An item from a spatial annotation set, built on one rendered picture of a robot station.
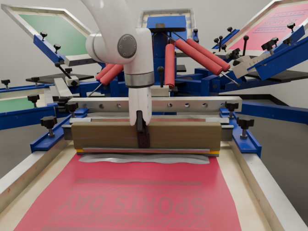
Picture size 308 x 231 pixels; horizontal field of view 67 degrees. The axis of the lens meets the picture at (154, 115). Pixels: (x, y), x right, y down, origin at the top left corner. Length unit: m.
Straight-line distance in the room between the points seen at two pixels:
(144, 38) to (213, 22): 4.31
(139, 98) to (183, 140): 0.17
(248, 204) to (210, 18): 4.46
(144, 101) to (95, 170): 0.22
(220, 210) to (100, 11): 0.43
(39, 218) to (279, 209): 0.43
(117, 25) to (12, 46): 5.42
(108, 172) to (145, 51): 0.31
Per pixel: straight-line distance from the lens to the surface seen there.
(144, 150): 0.64
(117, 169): 0.62
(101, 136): 0.66
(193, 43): 1.45
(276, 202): 0.49
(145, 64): 0.56
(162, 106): 0.92
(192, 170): 0.61
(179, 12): 2.80
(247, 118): 0.67
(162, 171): 0.60
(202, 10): 4.83
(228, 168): 0.63
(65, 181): 0.62
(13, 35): 5.80
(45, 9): 2.49
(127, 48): 0.48
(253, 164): 0.59
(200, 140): 0.64
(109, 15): 0.47
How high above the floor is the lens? 1.27
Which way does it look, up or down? 19 degrees down
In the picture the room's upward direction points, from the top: 2 degrees counter-clockwise
